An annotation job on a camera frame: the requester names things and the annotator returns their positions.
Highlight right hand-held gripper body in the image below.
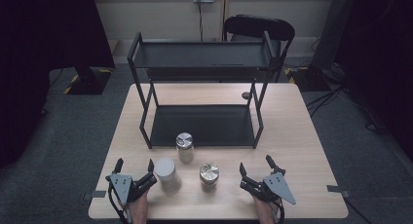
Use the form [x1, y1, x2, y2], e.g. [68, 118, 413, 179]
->
[239, 171, 297, 205]

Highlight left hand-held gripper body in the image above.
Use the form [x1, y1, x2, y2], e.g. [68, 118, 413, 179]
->
[108, 171, 158, 205]

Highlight white-lid glass jar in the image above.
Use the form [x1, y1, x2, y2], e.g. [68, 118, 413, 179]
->
[153, 157, 182, 193]

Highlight film-wrapped lid jar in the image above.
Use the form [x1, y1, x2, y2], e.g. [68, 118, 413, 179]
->
[199, 162, 220, 193]

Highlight silver-lid jar of white powder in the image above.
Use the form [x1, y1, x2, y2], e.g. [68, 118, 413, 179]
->
[175, 131, 195, 164]

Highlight black metal two-tier rack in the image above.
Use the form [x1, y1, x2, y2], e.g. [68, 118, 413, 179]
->
[127, 30, 277, 150]

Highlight person's right hand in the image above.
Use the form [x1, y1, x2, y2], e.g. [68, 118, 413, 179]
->
[252, 196, 281, 224]

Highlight person's left hand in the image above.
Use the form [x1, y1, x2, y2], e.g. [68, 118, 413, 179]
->
[125, 191, 149, 224]

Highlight grey tape strip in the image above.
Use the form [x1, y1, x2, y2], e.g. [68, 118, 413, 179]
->
[82, 190, 107, 201]
[326, 184, 351, 199]

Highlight black stand base, yellow tape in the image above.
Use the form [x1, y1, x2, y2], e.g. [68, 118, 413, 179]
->
[62, 66, 114, 95]

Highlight dark curtain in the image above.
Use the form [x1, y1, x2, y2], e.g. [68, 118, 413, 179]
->
[335, 0, 413, 160]
[0, 0, 115, 168]

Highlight black chair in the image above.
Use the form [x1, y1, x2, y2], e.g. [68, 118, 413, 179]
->
[222, 14, 296, 84]

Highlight grey upright stand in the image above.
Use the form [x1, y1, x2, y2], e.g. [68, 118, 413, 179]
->
[284, 0, 355, 92]

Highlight left hand-held gripper cable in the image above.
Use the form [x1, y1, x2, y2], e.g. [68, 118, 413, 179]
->
[107, 184, 131, 224]

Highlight hand-held gripper cable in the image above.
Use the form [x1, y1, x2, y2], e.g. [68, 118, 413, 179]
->
[274, 199, 286, 224]
[107, 184, 131, 224]

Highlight right hand-held gripper cable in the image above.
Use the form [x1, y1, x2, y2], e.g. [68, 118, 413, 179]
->
[274, 199, 286, 224]

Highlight black floor cables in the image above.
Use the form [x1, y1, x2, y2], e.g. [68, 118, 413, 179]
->
[305, 84, 388, 132]

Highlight black wall cable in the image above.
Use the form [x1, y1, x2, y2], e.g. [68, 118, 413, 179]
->
[196, 0, 205, 43]

